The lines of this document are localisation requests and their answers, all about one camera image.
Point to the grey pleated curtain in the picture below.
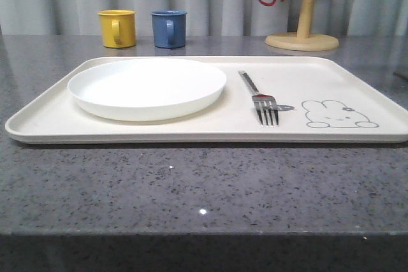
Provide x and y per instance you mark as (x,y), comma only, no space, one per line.
(209,17)

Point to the blue enamel mug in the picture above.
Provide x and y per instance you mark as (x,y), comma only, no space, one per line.
(169,28)

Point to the yellow enamel mug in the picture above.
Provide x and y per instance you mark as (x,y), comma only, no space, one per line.
(118,28)

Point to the cream rabbit serving tray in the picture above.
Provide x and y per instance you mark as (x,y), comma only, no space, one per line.
(321,102)

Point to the wooden mug tree stand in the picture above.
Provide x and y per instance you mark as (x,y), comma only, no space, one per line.
(303,39)

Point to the white round plate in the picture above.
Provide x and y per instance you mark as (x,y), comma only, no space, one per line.
(147,89)

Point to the silver metal fork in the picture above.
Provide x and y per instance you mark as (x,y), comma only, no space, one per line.
(265,105)

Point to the silver metal chopstick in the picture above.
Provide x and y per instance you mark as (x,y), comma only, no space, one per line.
(401,75)

